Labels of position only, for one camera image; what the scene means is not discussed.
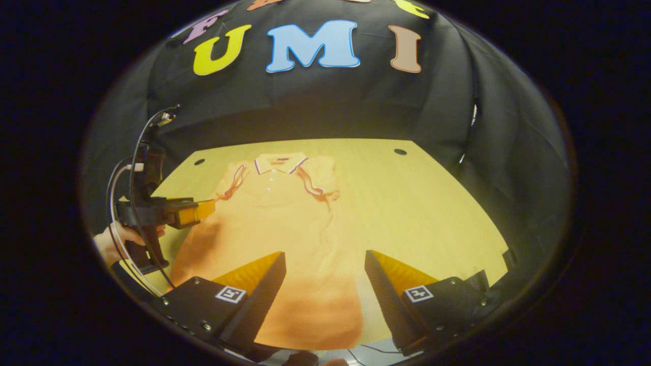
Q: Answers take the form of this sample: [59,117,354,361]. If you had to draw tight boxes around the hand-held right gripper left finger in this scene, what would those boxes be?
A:
[152,251,287,357]

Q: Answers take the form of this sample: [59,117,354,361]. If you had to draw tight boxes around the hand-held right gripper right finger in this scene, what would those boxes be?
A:
[364,249,493,357]

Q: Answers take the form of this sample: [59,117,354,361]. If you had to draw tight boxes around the orange polo T-shirt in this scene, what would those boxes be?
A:
[170,151,365,351]

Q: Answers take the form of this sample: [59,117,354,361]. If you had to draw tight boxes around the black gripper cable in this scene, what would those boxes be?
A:
[128,104,179,290]

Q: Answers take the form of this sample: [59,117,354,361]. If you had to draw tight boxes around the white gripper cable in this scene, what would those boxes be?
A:
[108,162,156,298]

